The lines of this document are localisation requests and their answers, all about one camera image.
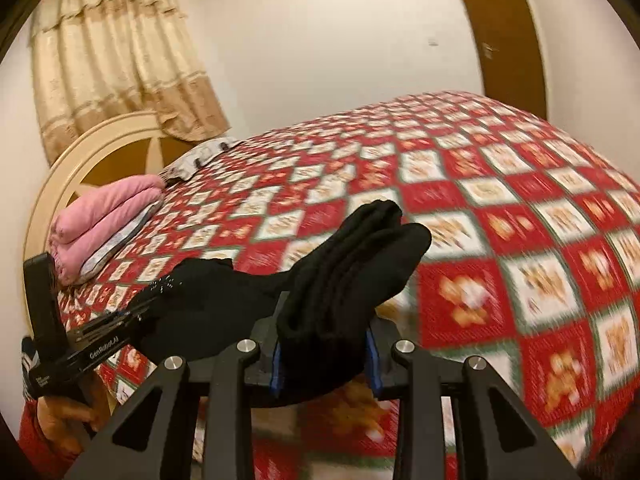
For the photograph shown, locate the cream round headboard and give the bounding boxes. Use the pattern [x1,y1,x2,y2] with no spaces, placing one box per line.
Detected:
[24,111,202,333]

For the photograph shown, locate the red checkered printed blanket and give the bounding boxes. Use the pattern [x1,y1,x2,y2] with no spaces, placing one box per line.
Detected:
[56,91,640,480]

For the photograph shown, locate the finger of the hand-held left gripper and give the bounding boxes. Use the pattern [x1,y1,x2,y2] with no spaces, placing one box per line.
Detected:
[102,275,178,317]
[70,309,153,345]

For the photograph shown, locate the grey patterned pillow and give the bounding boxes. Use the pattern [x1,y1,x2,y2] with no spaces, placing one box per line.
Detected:
[158,136,242,185]

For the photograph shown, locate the beige patterned curtain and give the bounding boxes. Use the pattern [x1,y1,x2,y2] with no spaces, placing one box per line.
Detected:
[30,0,232,167]

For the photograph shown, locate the person's left forearm red sleeve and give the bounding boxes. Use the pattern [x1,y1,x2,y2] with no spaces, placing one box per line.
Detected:
[16,400,81,478]

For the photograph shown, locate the brown wooden door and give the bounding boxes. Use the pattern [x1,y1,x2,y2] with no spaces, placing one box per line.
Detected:
[446,0,549,119]

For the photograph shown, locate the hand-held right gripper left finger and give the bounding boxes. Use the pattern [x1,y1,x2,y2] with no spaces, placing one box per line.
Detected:
[64,304,287,480]

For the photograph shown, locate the black pants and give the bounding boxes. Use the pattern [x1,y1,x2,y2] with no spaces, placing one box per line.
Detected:
[131,199,434,409]

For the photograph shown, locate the grey folded cloth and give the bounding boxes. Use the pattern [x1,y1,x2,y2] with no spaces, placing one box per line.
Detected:
[80,199,167,282]

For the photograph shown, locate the person's left hand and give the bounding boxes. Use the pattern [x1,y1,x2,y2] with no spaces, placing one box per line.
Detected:
[36,399,101,443]

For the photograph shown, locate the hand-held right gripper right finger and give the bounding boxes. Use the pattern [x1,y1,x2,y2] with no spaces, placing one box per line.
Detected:
[364,320,582,480]

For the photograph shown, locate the pink folded blanket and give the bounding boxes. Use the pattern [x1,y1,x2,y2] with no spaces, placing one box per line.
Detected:
[47,174,167,285]

